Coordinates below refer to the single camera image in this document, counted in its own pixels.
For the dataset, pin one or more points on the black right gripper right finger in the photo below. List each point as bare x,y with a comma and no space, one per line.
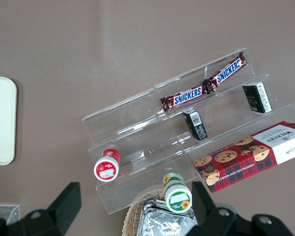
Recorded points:
218,221

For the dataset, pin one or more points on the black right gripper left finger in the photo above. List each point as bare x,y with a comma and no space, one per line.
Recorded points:
51,218

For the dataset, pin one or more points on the oval light wicker basket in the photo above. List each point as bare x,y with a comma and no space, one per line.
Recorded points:
131,218

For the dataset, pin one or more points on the cream plastic serving tray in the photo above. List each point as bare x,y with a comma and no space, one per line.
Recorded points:
2,120

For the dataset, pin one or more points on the small jar with green lid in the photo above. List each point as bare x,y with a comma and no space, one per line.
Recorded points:
178,197

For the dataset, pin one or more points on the clear acrylic bottle rack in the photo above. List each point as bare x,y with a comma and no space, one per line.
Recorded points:
5,211

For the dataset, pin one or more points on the aluminium foil container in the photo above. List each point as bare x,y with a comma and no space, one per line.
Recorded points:
162,223

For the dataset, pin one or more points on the red tartan Walkers cookie box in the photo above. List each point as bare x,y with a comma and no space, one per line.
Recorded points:
236,167

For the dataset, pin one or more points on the small jar with red lid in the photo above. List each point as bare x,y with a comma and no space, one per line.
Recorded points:
106,169

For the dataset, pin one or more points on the small black box with barcode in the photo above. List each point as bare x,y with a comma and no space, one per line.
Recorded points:
195,125

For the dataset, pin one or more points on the black box with gold print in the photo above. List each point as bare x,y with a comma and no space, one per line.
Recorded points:
255,98

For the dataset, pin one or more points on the Snickers chocolate bar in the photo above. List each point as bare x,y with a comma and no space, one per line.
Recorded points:
227,71
186,94

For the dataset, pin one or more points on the clear acrylic tiered display stand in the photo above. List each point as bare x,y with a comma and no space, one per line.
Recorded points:
137,115

